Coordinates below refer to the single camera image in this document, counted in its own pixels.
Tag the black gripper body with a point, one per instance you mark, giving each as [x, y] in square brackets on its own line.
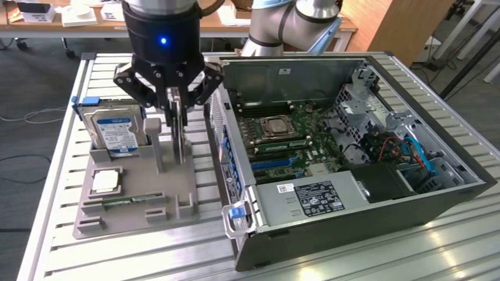
[165, 41]

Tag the green Nvidia graphics card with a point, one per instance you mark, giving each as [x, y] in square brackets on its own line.
[179, 146]

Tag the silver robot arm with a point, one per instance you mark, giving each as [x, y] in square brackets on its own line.
[270, 29]

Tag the blue disk caddy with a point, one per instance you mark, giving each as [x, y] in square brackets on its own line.
[91, 101]

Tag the hard disk blue label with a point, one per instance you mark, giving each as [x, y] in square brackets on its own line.
[114, 128]

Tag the small white box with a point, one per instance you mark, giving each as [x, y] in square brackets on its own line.
[111, 13]

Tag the white paper stack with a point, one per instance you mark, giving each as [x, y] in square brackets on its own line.
[233, 19]

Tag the silver CPU in socket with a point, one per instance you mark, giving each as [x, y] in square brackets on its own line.
[263, 128]

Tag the black chair castor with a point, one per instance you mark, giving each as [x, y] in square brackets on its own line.
[70, 52]
[22, 45]

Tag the CPU with thermal paste residue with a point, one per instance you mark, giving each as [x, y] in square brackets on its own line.
[278, 125]

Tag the brown cardboard box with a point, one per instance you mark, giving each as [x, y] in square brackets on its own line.
[242, 6]

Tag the long black expansion slot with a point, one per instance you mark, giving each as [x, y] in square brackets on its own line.
[274, 156]

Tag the clean silver CPU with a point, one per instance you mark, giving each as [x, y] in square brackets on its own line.
[106, 181]

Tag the grey parts rack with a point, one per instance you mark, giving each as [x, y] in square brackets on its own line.
[157, 187]

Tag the white box black lid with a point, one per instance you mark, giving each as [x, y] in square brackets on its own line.
[37, 16]

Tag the green motherboard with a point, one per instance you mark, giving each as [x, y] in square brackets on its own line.
[317, 146]

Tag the orange booklet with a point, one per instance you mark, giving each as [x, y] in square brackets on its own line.
[15, 14]

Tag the silver chipset heatsink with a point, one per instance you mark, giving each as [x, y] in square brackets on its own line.
[322, 168]

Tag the blue power supply latch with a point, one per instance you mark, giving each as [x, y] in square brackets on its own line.
[234, 213]

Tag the grey power supply unit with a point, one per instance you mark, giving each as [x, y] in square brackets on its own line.
[313, 199]

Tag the silver metal drive bay cage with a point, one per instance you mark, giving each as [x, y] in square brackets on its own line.
[414, 126]

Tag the wooden cabinet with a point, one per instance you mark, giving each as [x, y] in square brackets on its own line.
[410, 29]

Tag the white floor device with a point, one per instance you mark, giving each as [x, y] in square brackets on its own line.
[427, 51]

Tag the black open PC case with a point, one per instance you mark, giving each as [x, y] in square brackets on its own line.
[351, 234]

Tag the black slanted pole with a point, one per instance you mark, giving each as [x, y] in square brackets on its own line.
[470, 60]

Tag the black chassis intrusion switch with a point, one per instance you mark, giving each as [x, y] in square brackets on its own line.
[226, 104]

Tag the wooden desk white frame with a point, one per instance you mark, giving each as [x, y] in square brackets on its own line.
[209, 22]
[47, 29]

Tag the white table frame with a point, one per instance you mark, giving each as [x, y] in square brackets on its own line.
[459, 30]

